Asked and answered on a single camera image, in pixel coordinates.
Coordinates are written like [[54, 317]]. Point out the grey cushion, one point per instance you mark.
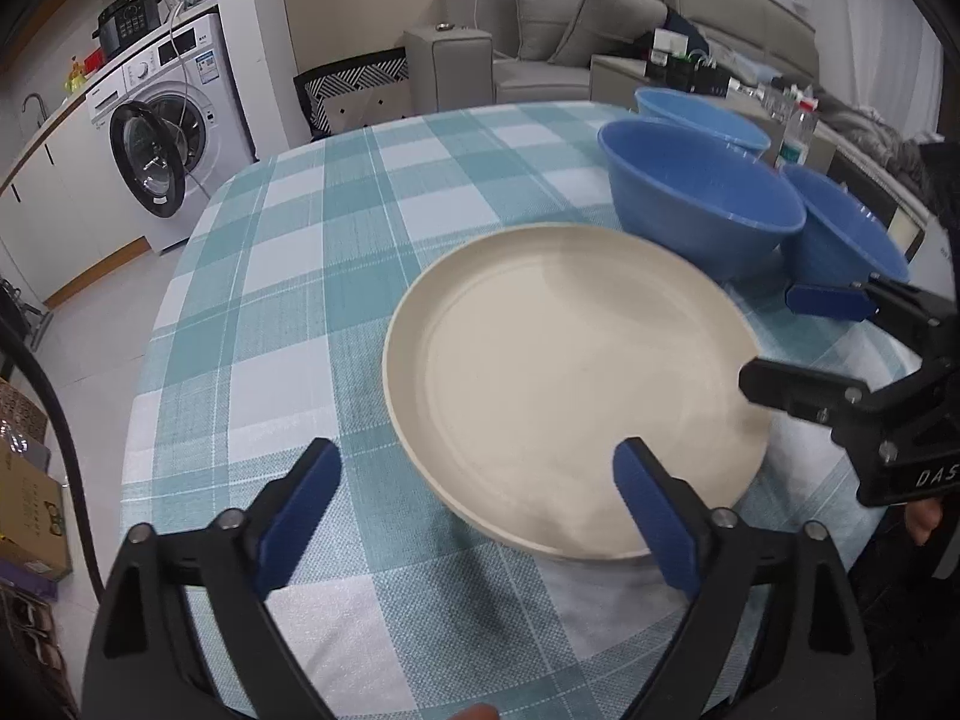
[[540, 15], [611, 22]]

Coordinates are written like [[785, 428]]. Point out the yellow cardboard box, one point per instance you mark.
[[30, 510]]

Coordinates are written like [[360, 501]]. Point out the white lower cabinets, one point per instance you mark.
[[52, 195]]

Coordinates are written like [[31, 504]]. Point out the brown patterned cardboard box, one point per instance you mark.
[[19, 412]]

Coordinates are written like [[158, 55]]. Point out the cream plate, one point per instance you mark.
[[570, 375]]

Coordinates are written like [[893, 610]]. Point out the black box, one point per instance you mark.
[[686, 75]]

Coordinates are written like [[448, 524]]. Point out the plastic water bottle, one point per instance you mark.
[[796, 135]]

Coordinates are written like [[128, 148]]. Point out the person's right hand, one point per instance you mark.
[[922, 521]]

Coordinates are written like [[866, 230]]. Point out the dark cloth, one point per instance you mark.
[[681, 21]]

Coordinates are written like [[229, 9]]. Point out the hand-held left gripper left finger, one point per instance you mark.
[[296, 517]]

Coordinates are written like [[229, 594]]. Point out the white washing machine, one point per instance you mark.
[[202, 90]]

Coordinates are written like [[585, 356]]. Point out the shoe rack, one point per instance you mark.
[[30, 637]]

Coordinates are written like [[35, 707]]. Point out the grey blanket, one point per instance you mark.
[[862, 124]]

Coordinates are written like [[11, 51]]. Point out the black pressure cooker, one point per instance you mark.
[[127, 22]]

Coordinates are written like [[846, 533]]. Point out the light blue bowl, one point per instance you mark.
[[840, 232], [697, 109]]

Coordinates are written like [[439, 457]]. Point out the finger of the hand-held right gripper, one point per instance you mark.
[[825, 300], [795, 390]]

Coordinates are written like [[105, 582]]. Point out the teal checkered tablecloth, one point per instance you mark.
[[300, 277]]

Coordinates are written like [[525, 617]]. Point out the grey sofa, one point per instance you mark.
[[540, 79]]

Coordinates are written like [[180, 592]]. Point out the person's left hand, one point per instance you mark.
[[478, 712]]

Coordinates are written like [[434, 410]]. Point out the kitchen faucet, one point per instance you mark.
[[34, 101]]

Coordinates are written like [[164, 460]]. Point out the black white patterned cushion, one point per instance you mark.
[[352, 94]]

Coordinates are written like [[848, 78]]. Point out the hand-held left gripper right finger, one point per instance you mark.
[[660, 517]]

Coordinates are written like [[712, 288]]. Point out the dark blue bowl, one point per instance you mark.
[[697, 187]]

